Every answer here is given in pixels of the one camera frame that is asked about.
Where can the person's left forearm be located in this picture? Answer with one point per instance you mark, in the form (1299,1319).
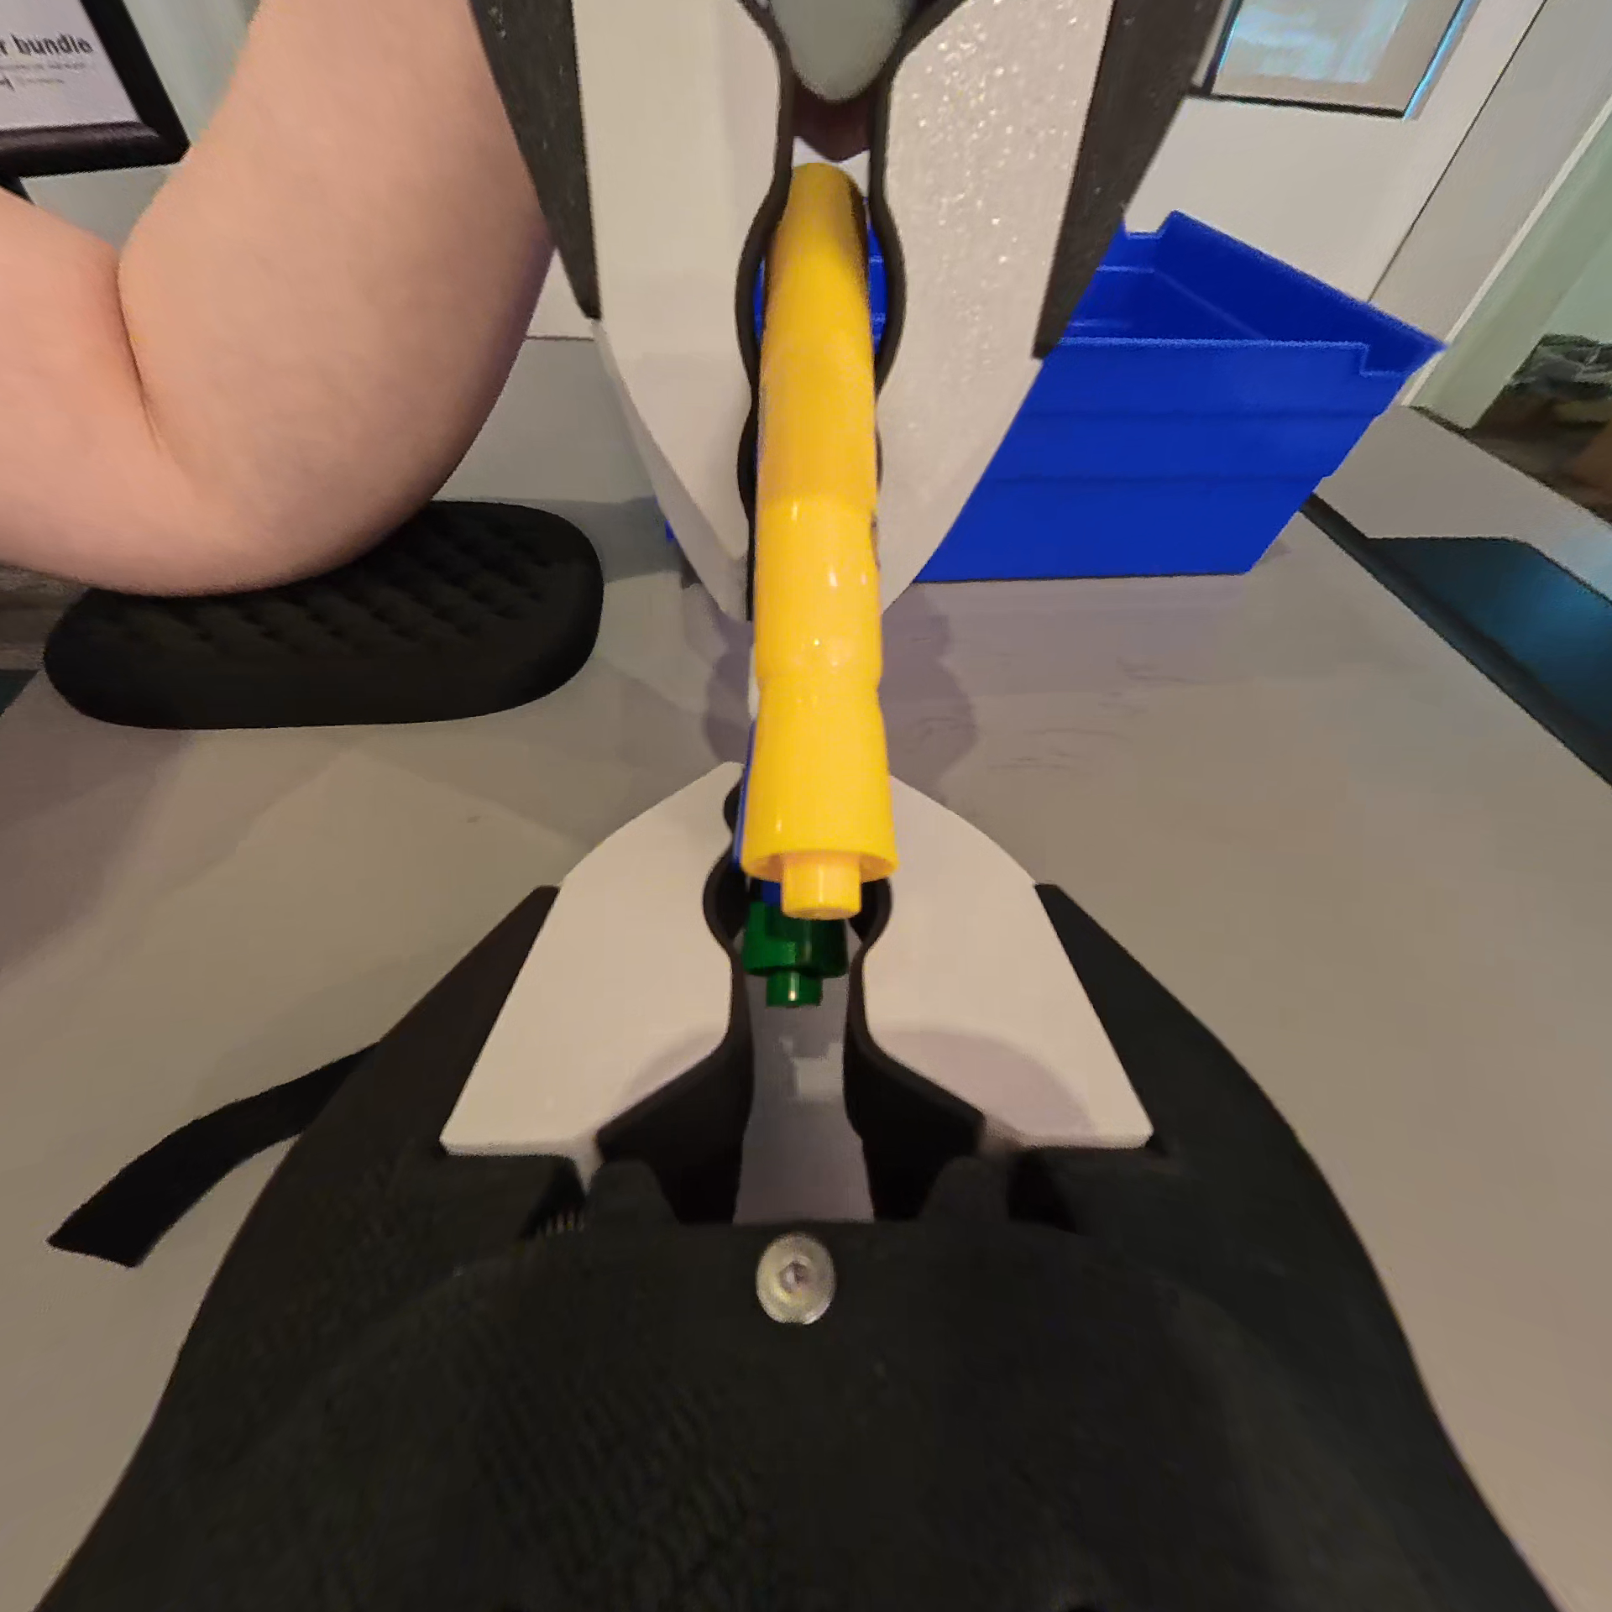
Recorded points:
(253,380)

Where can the large blue plastic bin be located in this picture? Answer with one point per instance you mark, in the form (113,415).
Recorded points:
(1195,441)

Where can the black framed instruction sign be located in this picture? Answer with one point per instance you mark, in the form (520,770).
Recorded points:
(64,76)

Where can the green dry erase marker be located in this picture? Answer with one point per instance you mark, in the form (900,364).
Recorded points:
(788,959)

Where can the dark framed board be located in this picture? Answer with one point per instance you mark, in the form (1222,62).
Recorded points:
(1335,50)

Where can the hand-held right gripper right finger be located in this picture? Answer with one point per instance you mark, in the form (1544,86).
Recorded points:
(1006,1007)

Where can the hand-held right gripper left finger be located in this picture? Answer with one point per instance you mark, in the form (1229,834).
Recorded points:
(603,1007)

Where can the black elbow rest pad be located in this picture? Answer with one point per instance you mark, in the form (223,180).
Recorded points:
(326,628)

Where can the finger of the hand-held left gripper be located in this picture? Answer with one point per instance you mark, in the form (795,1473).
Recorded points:
(667,253)
(969,253)

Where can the blue dry erase marker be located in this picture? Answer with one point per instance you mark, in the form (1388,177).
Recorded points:
(751,808)

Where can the yellow highlighter marker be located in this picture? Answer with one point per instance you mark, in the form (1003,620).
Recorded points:
(818,504)

